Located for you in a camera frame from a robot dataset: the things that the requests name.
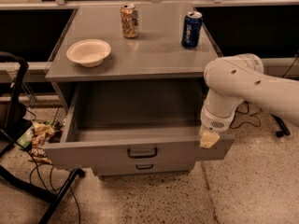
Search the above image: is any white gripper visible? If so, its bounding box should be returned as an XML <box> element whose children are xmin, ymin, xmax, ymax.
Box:
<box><xmin>199</xmin><ymin>90</ymin><xmax>243</xmax><ymax>148</ymax></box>

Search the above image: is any grey top drawer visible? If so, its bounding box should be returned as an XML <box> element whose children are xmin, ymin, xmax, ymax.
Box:
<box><xmin>45</xmin><ymin>79</ymin><xmax>235</xmax><ymax>169</ymax></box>

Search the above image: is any grey drawer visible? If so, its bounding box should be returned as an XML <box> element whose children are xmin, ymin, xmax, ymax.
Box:
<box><xmin>93</xmin><ymin>162</ymin><xmax>195</xmax><ymax>176</ymax></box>
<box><xmin>45</xmin><ymin>79</ymin><xmax>235</xmax><ymax>169</ymax></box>

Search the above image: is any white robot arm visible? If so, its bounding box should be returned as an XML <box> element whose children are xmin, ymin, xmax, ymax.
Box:
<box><xmin>199</xmin><ymin>53</ymin><xmax>299</xmax><ymax>148</ymax></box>

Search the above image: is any grey drawer cabinet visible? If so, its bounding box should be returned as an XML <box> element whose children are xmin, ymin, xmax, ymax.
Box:
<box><xmin>44</xmin><ymin>1</ymin><xmax>226</xmax><ymax>177</ymax></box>

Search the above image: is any grey bottom drawer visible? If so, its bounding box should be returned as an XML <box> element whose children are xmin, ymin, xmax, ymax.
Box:
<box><xmin>93</xmin><ymin>162</ymin><xmax>195</xmax><ymax>176</ymax></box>

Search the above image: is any black wheeled stand leg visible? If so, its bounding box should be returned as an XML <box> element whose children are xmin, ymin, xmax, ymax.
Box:
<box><xmin>273</xmin><ymin>116</ymin><xmax>291</xmax><ymax>137</ymax></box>

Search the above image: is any blue pepsi can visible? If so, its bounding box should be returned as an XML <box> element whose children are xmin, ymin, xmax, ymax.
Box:
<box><xmin>181</xmin><ymin>11</ymin><xmax>203</xmax><ymax>49</ymax></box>

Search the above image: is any orange patterned soda can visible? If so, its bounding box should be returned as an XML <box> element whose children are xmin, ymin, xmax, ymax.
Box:
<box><xmin>121</xmin><ymin>4</ymin><xmax>138</xmax><ymax>38</ymax></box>

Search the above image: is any white paper bowl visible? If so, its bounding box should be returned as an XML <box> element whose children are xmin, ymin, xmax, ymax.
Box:
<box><xmin>66</xmin><ymin>39</ymin><xmax>111</xmax><ymax>68</ymax></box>

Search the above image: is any sun chips bag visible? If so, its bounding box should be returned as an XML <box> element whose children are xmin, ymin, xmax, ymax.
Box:
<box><xmin>31</xmin><ymin>122</ymin><xmax>55</xmax><ymax>164</ymax></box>

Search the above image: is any green snack package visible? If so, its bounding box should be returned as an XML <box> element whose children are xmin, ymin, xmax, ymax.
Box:
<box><xmin>17</xmin><ymin>127</ymin><xmax>34</xmax><ymax>149</ymax></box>

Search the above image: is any black metal stand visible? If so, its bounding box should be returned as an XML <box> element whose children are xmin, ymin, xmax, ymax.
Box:
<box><xmin>0</xmin><ymin>51</ymin><xmax>84</xmax><ymax>224</ymax></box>

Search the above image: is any black power adapter cable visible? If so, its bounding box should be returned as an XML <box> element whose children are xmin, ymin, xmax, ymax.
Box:
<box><xmin>229</xmin><ymin>101</ymin><xmax>263</xmax><ymax>130</ymax></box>

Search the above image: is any black floor cable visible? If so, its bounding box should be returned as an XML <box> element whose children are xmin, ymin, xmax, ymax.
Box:
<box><xmin>14</xmin><ymin>140</ymin><xmax>82</xmax><ymax>224</ymax></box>

